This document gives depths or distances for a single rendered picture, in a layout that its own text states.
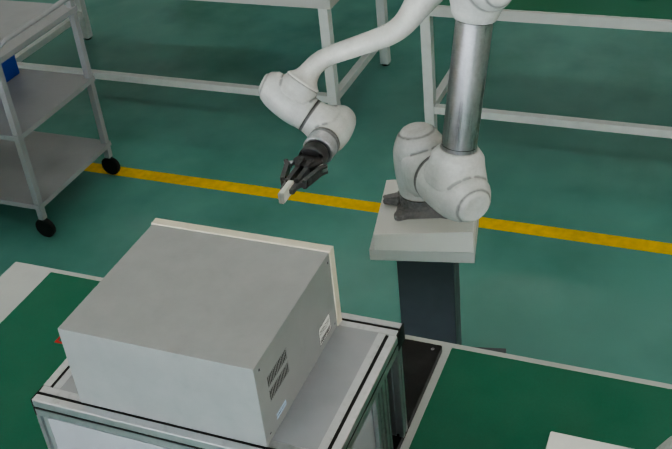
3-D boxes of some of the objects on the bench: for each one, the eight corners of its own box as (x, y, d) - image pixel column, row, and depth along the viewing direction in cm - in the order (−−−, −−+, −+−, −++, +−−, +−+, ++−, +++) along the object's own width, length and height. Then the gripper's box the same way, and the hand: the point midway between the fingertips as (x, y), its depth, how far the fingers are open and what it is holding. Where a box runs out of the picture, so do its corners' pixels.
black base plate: (227, 310, 286) (226, 304, 285) (442, 351, 263) (442, 345, 262) (143, 427, 250) (141, 420, 249) (383, 486, 227) (383, 479, 226)
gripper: (340, 166, 270) (305, 214, 252) (296, 161, 275) (259, 207, 257) (337, 142, 266) (302, 190, 248) (293, 137, 271) (255, 183, 253)
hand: (286, 191), depth 255 cm, fingers closed
